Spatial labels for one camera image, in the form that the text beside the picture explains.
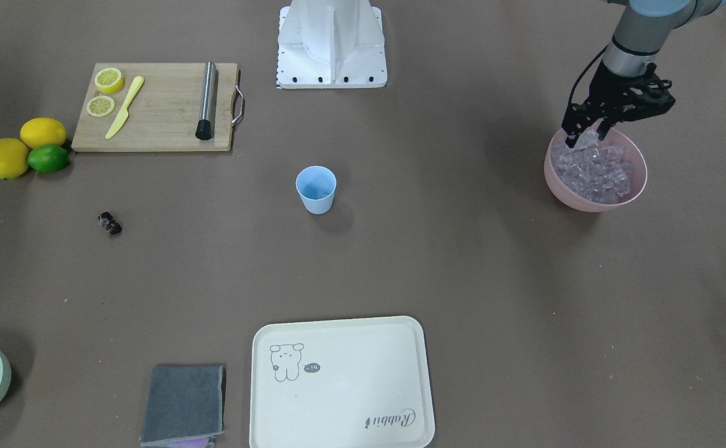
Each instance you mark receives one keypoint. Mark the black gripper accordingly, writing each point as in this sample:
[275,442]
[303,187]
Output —
[605,87]

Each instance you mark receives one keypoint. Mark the clear ice cube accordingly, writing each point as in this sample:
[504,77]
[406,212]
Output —
[589,138]

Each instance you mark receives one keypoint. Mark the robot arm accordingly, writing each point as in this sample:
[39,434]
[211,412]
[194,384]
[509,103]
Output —
[642,31]

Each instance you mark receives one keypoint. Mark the pile of clear ice cubes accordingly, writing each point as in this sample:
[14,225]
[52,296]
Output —
[598,174]

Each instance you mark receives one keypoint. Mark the light blue plastic cup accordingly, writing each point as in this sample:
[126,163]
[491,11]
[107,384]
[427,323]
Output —
[316,187]

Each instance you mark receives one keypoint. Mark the pink bowl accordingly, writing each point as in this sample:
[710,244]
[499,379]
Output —
[566,196]

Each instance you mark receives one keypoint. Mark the cream rabbit tray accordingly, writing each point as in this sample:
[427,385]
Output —
[341,383]

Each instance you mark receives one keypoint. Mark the steel muddler black tip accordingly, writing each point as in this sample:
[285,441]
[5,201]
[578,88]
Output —
[205,125]

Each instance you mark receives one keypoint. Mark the wooden cutting board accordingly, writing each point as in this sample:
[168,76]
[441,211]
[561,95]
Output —
[165,112]

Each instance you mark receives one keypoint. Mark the yellow plastic knife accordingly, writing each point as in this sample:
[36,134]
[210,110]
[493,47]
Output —
[123,112]

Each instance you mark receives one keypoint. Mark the lemon slice upper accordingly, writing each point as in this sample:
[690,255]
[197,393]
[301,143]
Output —
[109,80]

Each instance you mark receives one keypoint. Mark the lemon slice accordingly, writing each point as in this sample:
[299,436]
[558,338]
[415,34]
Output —
[109,80]
[100,106]

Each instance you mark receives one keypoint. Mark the lemon slice lower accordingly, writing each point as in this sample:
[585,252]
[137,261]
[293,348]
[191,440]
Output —
[100,106]

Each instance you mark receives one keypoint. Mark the grey folded cloth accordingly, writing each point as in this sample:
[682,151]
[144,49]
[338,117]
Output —
[184,406]

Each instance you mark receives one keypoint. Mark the green lime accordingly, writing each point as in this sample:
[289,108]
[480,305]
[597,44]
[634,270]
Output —
[48,158]

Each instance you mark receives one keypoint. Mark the yellow lemon upper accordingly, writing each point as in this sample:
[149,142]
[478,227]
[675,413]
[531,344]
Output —
[43,131]

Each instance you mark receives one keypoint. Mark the yellow lemon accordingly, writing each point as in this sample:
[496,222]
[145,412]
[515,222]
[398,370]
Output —
[13,158]
[43,131]

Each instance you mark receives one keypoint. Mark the yellow lemon lower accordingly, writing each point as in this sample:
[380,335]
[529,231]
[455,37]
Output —
[13,158]

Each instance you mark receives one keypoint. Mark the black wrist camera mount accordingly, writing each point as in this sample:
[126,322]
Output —
[647,95]

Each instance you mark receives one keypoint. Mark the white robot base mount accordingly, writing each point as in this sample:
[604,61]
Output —
[331,44]

